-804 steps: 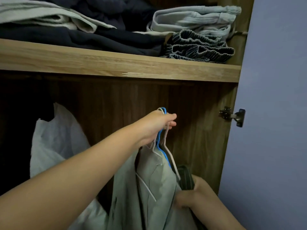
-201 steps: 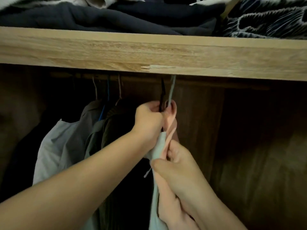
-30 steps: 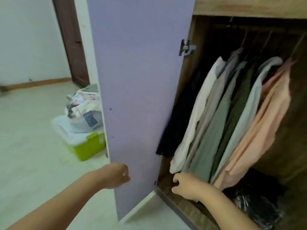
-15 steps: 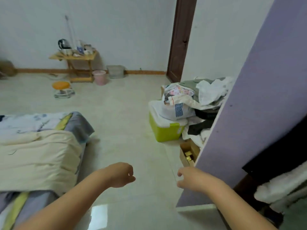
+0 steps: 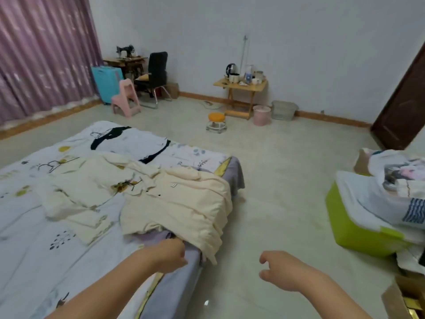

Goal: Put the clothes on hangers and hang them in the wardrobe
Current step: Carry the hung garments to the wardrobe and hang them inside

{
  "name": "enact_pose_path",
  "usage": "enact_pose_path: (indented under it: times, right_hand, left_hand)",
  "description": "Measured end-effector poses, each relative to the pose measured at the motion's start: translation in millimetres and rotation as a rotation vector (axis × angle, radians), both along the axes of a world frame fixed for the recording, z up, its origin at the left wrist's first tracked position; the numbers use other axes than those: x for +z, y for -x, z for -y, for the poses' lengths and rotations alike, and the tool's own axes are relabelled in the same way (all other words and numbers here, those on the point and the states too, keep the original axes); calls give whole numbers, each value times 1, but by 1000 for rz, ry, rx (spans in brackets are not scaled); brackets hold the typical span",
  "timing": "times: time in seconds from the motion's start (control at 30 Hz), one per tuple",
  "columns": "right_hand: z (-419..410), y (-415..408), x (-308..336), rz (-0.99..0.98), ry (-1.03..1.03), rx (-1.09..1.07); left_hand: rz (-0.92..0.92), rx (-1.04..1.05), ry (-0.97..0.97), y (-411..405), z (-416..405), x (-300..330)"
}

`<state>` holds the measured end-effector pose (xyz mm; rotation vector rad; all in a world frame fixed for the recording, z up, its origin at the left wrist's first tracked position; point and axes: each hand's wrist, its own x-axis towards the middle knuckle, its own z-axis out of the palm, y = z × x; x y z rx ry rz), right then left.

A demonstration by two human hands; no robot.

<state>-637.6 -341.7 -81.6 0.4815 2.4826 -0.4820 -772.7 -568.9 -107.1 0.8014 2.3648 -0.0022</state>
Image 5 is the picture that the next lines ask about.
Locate dark brown door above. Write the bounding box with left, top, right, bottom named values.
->
left=370, top=41, right=425, bottom=151

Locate white cloth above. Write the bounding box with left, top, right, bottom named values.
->
left=397, top=242, right=425, bottom=276

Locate white printed t-shirt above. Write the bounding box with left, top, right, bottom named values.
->
left=94, top=128, right=168, bottom=162

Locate pink plastic chair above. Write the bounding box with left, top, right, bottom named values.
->
left=111, top=78, right=142, bottom=118

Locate brown cardboard box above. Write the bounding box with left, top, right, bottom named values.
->
left=353, top=148, right=372, bottom=176

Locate green bin white bag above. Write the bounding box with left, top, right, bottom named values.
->
left=325, top=171, right=412, bottom=258

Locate black office chair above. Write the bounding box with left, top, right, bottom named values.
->
left=134, top=52, right=173, bottom=109

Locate wooden folding table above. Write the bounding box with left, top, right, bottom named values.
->
left=213, top=78, right=269, bottom=121

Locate person's right forearm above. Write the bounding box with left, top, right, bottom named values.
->
left=298, top=268, right=372, bottom=319

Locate white leaf print quilt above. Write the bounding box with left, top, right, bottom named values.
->
left=0, top=121, right=233, bottom=319

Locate person's left hand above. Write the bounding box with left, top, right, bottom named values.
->
left=146, top=238, right=189, bottom=275

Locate pink plastic bucket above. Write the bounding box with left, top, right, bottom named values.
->
left=252, top=105, right=272, bottom=127

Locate person's left forearm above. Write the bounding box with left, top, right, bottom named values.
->
left=45, top=249, right=160, bottom=319

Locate grey plastic tray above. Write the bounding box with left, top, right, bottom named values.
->
left=271, top=100, right=299, bottom=122

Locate open cardboard box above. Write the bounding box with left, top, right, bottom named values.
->
left=381, top=274, right=425, bottom=319

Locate cream lace-up knit sweater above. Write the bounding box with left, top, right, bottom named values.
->
left=38, top=182, right=117, bottom=246

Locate purple curtain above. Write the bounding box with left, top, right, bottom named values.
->
left=0, top=0, right=104, bottom=127

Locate person's right hand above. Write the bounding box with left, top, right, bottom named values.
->
left=259, top=250, right=319, bottom=293

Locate black t-shirt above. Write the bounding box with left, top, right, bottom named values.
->
left=90, top=126, right=171, bottom=164

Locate pale yellow polo shirt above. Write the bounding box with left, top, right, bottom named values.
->
left=119, top=168, right=233, bottom=265

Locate pile of clothes on bin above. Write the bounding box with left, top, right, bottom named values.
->
left=357, top=148, right=425, bottom=230

